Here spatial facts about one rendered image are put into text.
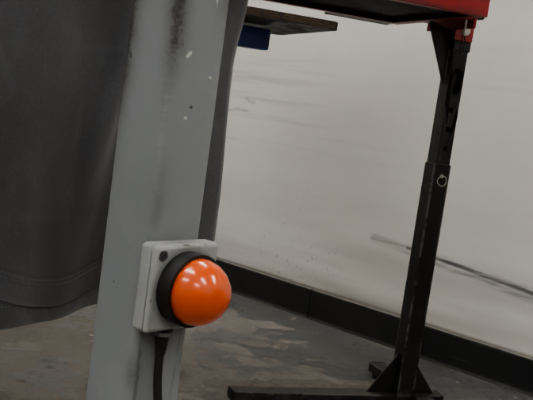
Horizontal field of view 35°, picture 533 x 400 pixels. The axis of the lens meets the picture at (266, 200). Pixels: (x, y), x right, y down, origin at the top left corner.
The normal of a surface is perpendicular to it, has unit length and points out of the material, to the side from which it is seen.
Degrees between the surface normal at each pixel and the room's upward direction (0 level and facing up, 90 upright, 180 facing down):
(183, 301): 99
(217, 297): 80
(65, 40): 92
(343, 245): 90
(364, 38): 90
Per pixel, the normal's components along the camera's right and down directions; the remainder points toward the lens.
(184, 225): 0.74, 0.18
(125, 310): -0.65, 0.00
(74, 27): 0.89, 0.21
